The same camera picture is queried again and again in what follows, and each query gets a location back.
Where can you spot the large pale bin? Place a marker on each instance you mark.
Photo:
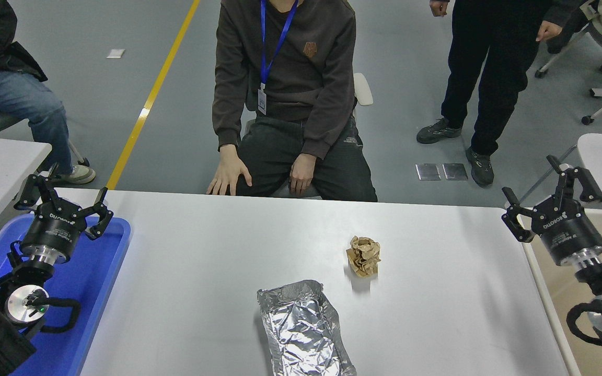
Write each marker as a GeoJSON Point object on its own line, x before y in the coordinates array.
{"type": "Point", "coordinates": [557, 292]}

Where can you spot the lanyard person's right hand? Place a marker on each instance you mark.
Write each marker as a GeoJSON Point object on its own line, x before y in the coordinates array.
{"type": "Point", "coordinates": [230, 169]}

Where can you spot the standing person's right hand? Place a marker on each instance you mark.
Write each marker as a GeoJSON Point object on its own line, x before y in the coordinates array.
{"type": "Point", "coordinates": [438, 7]}

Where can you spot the standing person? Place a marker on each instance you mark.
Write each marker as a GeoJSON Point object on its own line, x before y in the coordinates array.
{"type": "Point", "coordinates": [489, 52]}

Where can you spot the seated person in jeans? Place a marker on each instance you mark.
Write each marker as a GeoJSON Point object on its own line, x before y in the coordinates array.
{"type": "Point", "coordinates": [13, 94]}

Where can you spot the dark jacket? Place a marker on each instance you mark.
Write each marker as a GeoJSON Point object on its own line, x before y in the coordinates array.
{"type": "Point", "coordinates": [557, 48]}

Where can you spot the blue plastic tray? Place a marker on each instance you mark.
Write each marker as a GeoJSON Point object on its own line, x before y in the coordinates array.
{"type": "Point", "coordinates": [89, 292]}

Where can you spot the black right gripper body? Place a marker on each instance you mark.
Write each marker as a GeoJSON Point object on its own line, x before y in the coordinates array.
{"type": "Point", "coordinates": [570, 232]}

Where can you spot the tan paper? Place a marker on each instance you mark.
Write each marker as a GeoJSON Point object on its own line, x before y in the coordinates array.
{"type": "Point", "coordinates": [363, 256]}

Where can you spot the foil tray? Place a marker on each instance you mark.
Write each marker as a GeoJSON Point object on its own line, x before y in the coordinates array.
{"type": "Point", "coordinates": [301, 329]}

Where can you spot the metal floor plate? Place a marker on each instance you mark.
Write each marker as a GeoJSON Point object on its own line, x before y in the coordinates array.
{"type": "Point", "coordinates": [455, 171]}
{"type": "Point", "coordinates": [428, 172]}

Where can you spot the lanyard person's left hand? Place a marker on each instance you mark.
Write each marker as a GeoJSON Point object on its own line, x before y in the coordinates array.
{"type": "Point", "coordinates": [301, 172]}

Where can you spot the standing person's left hand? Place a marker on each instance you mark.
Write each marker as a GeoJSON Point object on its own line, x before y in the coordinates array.
{"type": "Point", "coordinates": [549, 30]}

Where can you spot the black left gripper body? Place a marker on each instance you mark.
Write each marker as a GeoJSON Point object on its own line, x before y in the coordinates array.
{"type": "Point", "coordinates": [55, 230]}

